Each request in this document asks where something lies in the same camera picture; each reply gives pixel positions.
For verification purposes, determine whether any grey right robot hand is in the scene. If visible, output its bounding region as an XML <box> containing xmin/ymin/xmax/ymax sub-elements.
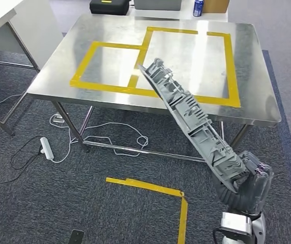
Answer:
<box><xmin>237</xmin><ymin>150</ymin><xmax>274</xmax><ymax>216</ymax></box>

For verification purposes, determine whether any grey plastic wheel hubcap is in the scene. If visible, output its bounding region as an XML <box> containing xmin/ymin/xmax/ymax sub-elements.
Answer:
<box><xmin>138</xmin><ymin>57</ymin><xmax>250</xmax><ymax>194</ymax></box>

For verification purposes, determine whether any steel workbench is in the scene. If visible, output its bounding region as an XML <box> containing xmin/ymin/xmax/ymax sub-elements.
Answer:
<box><xmin>26</xmin><ymin>13</ymin><xmax>282</xmax><ymax>162</ymax></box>

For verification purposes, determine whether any yellow tape on workbench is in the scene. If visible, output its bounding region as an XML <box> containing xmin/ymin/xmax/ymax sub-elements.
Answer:
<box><xmin>70</xmin><ymin>26</ymin><xmax>241</xmax><ymax>108</ymax></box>

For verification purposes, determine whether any yellow floor tape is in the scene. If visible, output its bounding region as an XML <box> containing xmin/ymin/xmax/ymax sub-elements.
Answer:
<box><xmin>106</xmin><ymin>176</ymin><xmax>188</xmax><ymax>244</ymax></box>

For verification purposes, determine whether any brown cardboard box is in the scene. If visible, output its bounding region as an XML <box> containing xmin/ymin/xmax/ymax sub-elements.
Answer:
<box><xmin>202</xmin><ymin>0</ymin><xmax>231</xmax><ymax>14</ymax></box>

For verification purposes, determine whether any blue drink can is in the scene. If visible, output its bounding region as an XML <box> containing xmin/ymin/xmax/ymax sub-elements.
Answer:
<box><xmin>193</xmin><ymin>0</ymin><xmax>205</xmax><ymax>17</ymax></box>

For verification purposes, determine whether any white table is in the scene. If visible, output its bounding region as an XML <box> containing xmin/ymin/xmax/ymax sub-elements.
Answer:
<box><xmin>128</xmin><ymin>0</ymin><xmax>229</xmax><ymax>22</ymax></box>

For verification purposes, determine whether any grey flat case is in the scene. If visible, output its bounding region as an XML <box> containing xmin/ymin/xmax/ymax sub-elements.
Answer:
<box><xmin>134</xmin><ymin>0</ymin><xmax>182</xmax><ymax>11</ymax></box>

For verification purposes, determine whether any dark robot left foot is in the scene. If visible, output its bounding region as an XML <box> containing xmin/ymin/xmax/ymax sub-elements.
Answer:
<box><xmin>69</xmin><ymin>229</ymin><xmax>85</xmax><ymax>244</ymax></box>

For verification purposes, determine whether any black zipped case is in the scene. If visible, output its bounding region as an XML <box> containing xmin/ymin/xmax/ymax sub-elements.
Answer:
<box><xmin>88</xmin><ymin>0</ymin><xmax>132</xmax><ymax>16</ymax></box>

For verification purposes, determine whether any white power strip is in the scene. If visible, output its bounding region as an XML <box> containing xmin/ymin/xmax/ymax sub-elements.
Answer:
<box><xmin>39</xmin><ymin>136</ymin><xmax>55</xmax><ymax>161</ymax></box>

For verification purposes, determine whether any white panel desk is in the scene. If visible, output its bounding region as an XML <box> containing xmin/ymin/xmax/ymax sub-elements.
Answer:
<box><xmin>9</xmin><ymin>0</ymin><xmax>63</xmax><ymax>71</ymax></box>

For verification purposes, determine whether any white cable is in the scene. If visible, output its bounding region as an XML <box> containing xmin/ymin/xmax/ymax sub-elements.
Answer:
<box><xmin>49</xmin><ymin>112</ymin><xmax>149</xmax><ymax>165</ymax></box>

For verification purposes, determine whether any black cable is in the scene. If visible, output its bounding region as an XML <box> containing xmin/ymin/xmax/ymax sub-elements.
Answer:
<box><xmin>0</xmin><ymin>135</ymin><xmax>44</xmax><ymax>196</ymax></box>

